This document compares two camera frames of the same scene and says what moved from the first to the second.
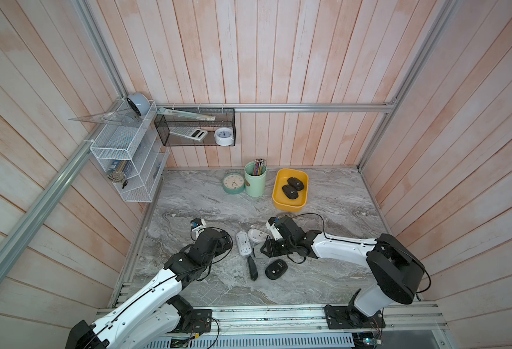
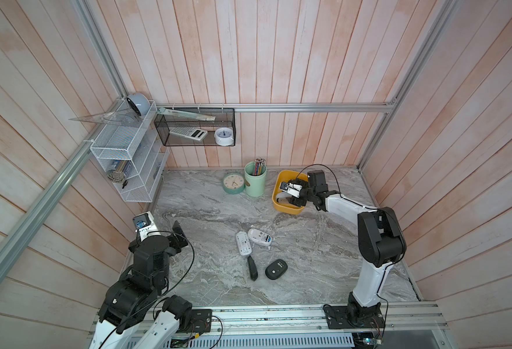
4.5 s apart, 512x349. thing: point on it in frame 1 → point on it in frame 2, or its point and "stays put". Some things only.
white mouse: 244,243 stays put
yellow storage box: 281,201 stays put
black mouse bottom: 276,269 stays put
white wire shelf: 134,152 stays put
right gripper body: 279,247 → 306,194
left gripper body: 220,249 → 177,244
